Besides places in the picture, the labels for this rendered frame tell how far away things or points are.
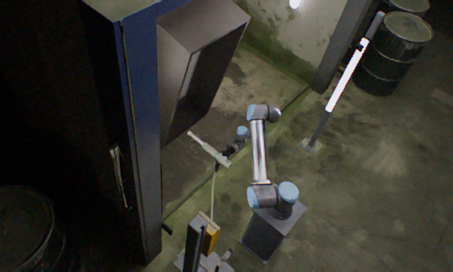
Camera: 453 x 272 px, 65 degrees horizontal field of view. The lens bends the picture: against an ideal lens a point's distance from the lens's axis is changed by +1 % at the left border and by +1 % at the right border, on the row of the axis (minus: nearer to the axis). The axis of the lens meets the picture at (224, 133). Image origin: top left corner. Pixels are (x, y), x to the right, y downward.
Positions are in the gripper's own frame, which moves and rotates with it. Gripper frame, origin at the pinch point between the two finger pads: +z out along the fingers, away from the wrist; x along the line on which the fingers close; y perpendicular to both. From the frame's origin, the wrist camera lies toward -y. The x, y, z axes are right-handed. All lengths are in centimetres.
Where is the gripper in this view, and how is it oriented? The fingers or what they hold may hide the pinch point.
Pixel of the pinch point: (218, 159)
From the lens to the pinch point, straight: 298.0
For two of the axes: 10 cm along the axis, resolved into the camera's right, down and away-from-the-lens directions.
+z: -6.2, 4.8, -6.2
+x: -7.5, -5.9, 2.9
